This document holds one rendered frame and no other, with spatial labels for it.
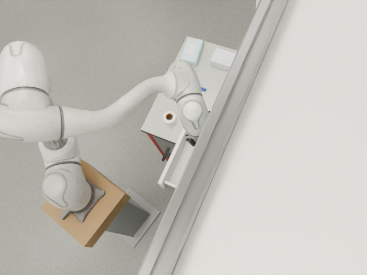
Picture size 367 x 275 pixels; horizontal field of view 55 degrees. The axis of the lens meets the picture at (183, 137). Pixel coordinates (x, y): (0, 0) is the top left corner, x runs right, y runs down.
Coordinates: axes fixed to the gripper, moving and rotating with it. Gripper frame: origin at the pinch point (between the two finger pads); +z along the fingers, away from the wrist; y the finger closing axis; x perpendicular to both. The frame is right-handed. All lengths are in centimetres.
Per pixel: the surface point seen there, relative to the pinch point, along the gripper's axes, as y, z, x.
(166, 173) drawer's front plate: -18.3, 3.9, -10.3
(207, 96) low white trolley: 2.0, 20.7, 34.2
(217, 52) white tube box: 9, 16, 58
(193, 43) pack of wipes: -4, 16, 66
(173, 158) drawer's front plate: -14.8, 4.3, -3.4
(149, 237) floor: -49, 96, -32
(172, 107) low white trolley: -17.4, 20.5, 29.8
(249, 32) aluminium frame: 16, -102, -15
